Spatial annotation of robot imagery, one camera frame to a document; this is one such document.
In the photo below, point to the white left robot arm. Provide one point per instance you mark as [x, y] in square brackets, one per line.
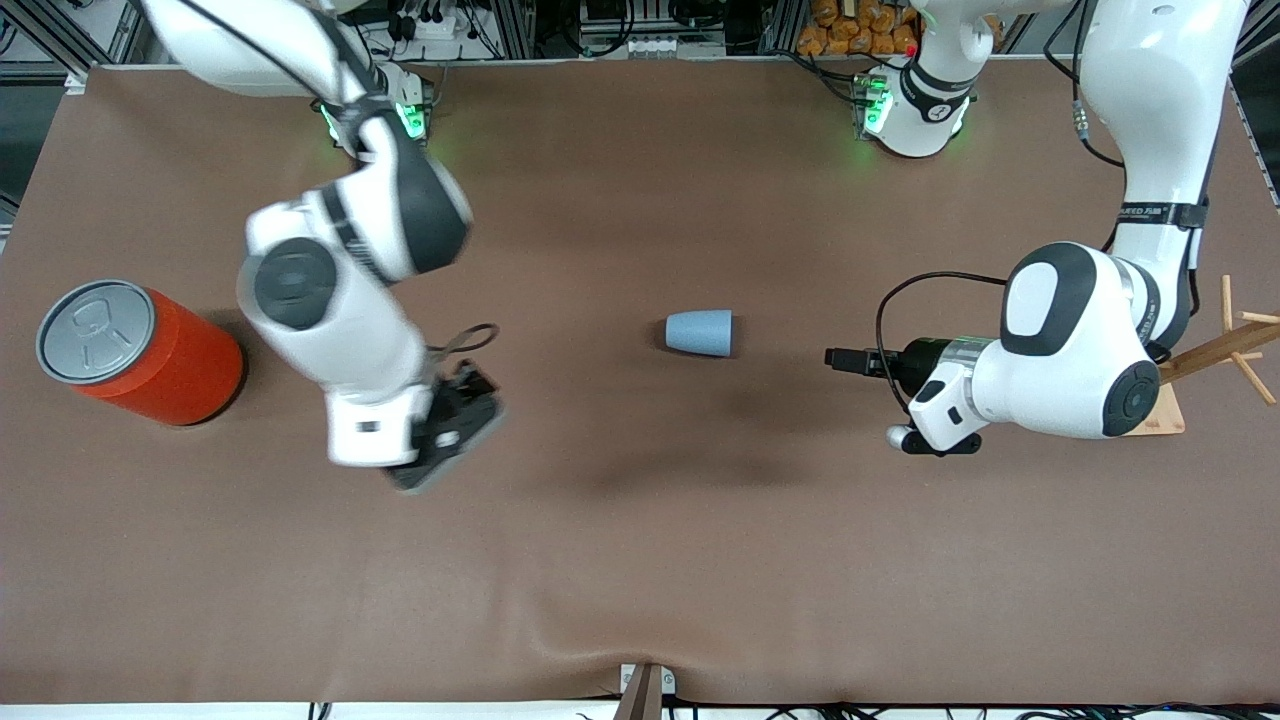
[1070, 340]

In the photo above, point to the bag of orange snacks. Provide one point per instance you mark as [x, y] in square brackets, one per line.
[850, 30]

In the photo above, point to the brown table mat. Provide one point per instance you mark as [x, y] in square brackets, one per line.
[640, 550]

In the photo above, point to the grey metal table clamp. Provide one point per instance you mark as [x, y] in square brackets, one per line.
[645, 690]

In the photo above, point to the white power strip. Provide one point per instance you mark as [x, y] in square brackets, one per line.
[670, 46]

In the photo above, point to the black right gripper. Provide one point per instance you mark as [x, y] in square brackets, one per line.
[462, 408]

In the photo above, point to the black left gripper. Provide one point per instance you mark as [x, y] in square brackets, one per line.
[918, 360]

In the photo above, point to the bamboo cup rack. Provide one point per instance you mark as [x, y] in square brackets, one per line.
[1225, 345]

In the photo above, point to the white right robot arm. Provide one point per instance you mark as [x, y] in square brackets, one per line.
[340, 330]

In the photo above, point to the orange can-shaped container, grey lid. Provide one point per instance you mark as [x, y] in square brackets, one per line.
[170, 385]

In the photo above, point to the light blue plastic cup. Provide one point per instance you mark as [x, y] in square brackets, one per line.
[700, 333]

